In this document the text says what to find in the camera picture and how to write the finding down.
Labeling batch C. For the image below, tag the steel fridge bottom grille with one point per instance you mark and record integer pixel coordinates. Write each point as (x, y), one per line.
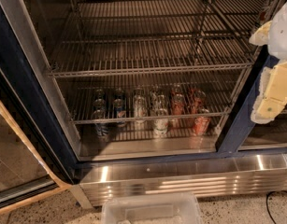
(203, 178)

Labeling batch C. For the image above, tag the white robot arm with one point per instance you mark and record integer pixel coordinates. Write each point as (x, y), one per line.
(277, 37)

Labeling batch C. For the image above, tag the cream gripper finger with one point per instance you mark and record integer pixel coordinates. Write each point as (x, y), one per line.
(260, 37)
(272, 97)

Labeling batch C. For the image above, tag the middle wire shelf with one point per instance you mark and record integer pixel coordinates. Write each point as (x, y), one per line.
(100, 93)

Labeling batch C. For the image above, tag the wire shelf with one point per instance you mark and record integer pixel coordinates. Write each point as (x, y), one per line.
(100, 93)
(119, 37)

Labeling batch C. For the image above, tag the open fridge glass door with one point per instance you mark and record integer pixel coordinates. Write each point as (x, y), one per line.
(24, 176)

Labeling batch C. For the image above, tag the blue fridge center post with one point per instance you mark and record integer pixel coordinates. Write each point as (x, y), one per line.
(239, 125)

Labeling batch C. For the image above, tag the front orange soda can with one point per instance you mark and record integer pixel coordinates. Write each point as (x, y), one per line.
(201, 123)

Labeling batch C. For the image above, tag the rear orange soda can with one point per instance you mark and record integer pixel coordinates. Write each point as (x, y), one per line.
(197, 100)

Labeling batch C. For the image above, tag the bottle on upper right shelf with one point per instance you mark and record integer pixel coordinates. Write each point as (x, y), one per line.
(264, 10)

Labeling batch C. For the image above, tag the upper wire shelf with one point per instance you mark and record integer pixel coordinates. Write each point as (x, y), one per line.
(119, 37)

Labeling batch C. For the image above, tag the silver can front middle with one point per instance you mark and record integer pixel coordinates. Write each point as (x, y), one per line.
(140, 109)

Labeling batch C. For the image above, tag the red coke can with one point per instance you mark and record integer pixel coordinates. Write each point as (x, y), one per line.
(177, 108)

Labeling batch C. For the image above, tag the rear white soda can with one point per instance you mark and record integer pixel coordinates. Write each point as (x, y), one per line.
(158, 98)

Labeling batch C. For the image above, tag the orange soda can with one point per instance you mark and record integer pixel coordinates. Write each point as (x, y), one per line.
(201, 123)
(197, 100)

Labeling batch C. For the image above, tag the white green soda can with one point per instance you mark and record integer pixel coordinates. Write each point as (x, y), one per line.
(160, 124)

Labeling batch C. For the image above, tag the clear plastic bin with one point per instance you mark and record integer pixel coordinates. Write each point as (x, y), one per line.
(170, 208)

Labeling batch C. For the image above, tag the front blue pepsi can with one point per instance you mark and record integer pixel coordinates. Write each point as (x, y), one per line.
(101, 128)

